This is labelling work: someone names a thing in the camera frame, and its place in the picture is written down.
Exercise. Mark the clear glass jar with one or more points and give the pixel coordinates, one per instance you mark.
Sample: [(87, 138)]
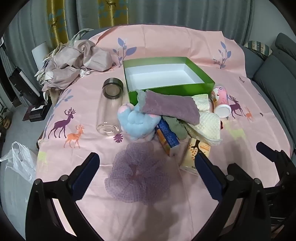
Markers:
[(108, 111)]

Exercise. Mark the cream knit cloth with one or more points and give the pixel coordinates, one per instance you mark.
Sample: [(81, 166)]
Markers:
[(208, 125)]

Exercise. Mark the crumpled beige cloth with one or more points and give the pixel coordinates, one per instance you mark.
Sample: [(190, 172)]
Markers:
[(69, 64)]

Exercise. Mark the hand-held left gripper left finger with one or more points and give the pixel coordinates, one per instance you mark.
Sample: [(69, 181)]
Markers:
[(86, 173)]

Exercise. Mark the blue and orange carton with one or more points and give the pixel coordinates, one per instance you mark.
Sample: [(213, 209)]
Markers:
[(167, 136)]

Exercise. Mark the potted plant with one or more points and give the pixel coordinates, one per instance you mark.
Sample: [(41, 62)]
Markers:
[(5, 118)]

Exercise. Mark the grey sofa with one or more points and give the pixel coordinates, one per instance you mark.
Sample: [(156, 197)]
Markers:
[(277, 76)]

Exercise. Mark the purple fuzzy towel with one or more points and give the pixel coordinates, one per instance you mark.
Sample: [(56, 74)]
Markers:
[(168, 105)]

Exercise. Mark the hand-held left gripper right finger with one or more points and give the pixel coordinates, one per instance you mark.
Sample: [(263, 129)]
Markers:
[(208, 178)]

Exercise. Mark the pink deer-print tablecloth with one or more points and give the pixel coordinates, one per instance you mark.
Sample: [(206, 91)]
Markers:
[(161, 46)]

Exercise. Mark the white box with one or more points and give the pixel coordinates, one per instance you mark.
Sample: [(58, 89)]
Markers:
[(41, 54)]

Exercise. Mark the pink cup with white lid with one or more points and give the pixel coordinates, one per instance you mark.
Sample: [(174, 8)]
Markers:
[(220, 99)]

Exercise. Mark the striped cushion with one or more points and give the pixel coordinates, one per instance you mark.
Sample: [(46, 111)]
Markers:
[(259, 48)]

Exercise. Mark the dark brown box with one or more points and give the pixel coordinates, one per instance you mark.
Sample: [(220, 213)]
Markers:
[(37, 112)]

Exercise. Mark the white plastic bag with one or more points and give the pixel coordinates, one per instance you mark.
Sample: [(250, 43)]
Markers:
[(18, 162)]

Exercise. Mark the purple cloth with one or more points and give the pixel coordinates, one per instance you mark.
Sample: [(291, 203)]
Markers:
[(136, 173)]

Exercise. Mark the dark low furniture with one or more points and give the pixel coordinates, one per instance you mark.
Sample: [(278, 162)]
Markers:
[(23, 88)]

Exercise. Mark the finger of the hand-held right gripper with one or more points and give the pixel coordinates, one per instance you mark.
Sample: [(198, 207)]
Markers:
[(240, 170), (268, 150)]

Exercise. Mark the yellow deer-print curtain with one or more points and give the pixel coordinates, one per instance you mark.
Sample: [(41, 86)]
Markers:
[(60, 20), (113, 10)]

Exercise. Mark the blue plush toy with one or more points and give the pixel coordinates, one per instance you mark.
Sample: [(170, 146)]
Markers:
[(136, 122)]

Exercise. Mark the olive green cloth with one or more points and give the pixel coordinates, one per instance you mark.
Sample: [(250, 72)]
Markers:
[(178, 128)]

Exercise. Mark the cream snack packet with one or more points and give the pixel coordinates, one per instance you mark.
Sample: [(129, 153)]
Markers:
[(192, 157)]

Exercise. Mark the green cardboard box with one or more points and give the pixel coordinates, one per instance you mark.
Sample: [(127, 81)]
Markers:
[(175, 89)]

